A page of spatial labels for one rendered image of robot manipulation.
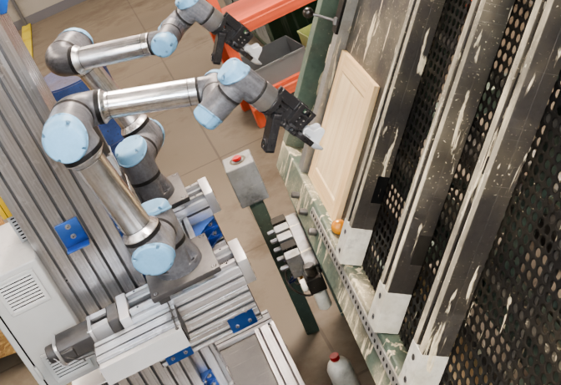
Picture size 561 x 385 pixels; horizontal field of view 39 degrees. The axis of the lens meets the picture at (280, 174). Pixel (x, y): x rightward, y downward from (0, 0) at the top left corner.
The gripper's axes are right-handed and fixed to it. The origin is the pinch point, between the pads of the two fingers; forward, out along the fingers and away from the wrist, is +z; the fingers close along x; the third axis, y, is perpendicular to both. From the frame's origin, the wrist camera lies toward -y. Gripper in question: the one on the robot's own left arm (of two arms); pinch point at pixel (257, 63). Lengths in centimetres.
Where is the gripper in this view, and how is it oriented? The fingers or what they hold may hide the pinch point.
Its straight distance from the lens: 277.5
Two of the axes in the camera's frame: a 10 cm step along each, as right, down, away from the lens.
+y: 6.4, -7.5, -1.6
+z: 7.2, 5.2, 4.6
